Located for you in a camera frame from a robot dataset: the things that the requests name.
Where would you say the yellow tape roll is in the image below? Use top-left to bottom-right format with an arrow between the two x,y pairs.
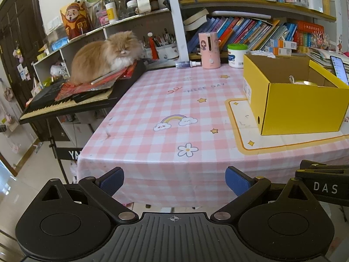
289,75 -> 318,86

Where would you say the pink checked tablecloth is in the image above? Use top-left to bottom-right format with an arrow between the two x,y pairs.
77,65 -> 348,207

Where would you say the yellow cardboard box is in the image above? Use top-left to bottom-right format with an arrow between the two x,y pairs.
243,54 -> 348,135

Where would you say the black Yamaha keyboard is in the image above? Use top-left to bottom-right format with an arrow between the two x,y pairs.
19,61 -> 146,124

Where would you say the red paper stack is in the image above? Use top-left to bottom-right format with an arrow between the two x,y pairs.
55,62 -> 137,101

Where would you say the smartphone with lit screen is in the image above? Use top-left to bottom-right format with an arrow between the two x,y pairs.
330,56 -> 349,85

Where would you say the orange white fluffy cat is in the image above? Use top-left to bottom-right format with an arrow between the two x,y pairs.
70,31 -> 143,86

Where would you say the white jar green lid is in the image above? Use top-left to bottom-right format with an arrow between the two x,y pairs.
227,44 -> 248,69

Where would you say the small spray bottle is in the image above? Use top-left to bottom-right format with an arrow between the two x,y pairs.
176,61 -> 202,69

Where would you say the pink humidifier cylinder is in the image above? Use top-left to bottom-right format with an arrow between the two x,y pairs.
199,31 -> 221,69

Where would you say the white pen holder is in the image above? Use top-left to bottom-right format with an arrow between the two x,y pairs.
143,43 -> 179,61

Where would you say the row of colourful books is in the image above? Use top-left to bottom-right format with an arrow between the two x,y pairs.
185,16 -> 298,53

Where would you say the fortune god figure box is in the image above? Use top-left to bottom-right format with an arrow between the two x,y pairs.
60,1 -> 92,40

